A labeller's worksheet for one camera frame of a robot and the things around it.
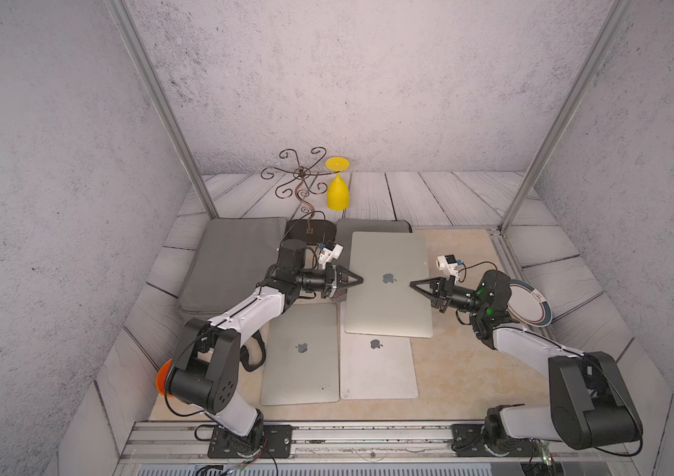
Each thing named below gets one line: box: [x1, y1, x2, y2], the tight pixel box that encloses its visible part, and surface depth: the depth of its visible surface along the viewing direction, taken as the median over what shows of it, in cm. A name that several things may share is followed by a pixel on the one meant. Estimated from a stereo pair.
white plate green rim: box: [506, 279, 554, 329], surface depth 101 cm
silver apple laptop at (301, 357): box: [260, 302, 340, 406], surface depth 88 cm
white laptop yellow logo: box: [338, 301, 419, 400], surface depth 86 cm
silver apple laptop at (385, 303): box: [344, 231, 434, 339], surface depth 79 cm
